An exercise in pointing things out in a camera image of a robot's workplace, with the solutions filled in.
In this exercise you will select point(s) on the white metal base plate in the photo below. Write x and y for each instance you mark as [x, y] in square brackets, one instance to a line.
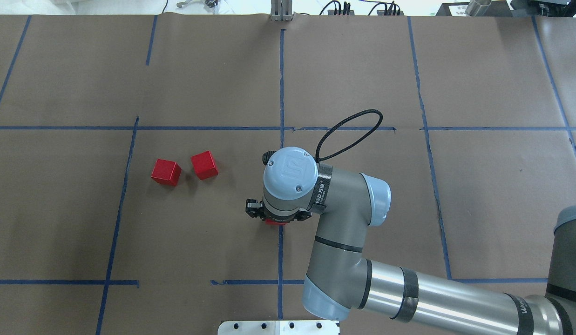
[280, 327]

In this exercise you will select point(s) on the red cube far left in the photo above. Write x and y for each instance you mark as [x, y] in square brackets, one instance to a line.
[166, 172]

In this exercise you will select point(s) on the red cube placed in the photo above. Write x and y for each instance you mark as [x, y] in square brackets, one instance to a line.
[204, 165]
[272, 222]

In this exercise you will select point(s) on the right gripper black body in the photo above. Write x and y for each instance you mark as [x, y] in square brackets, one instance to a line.
[254, 208]

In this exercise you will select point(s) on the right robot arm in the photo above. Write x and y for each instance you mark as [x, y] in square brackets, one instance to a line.
[340, 279]

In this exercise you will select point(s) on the silver metal cup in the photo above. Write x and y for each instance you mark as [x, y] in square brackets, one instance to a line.
[477, 8]

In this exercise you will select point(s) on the aluminium frame post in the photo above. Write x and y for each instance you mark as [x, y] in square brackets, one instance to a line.
[281, 10]

